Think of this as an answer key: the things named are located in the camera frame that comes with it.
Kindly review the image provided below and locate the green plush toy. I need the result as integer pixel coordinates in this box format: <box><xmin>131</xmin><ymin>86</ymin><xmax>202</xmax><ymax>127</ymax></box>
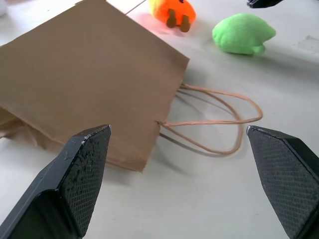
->
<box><xmin>212</xmin><ymin>12</ymin><xmax>277</xmax><ymax>56</ymax></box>

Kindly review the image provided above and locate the brown paper bag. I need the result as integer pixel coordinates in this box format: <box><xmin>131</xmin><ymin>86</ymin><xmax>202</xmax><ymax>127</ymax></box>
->
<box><xmin>0</xmin><ymin>0</ymin><xmax>264</xmax><ymax>173</ymax></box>

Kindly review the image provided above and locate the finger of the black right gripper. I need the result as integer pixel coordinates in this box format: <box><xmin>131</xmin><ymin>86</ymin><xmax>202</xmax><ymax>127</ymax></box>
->
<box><xmin>246</xmin><ymin>0</ymin><xmax>284</xmax><ymax>8</ymax></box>

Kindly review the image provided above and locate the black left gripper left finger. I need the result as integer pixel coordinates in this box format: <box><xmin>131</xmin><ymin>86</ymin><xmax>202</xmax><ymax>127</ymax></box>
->
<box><xmin>0</xmin><ymin>124</ymin><xmax>112</xmax><ymax>239</ymax></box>

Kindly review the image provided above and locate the orange plush toy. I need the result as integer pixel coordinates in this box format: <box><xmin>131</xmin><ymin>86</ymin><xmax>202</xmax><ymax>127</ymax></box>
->
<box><xmin>148</xmin><ymin>0</ymin><xmax>197</xmax><ymax>33</ymax></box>

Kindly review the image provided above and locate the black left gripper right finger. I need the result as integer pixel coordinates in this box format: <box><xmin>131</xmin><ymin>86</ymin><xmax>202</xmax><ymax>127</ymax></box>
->
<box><xmin>246</xmin><ymin>125</ymin><xmax>319</xmax><ymax>239</ymax></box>

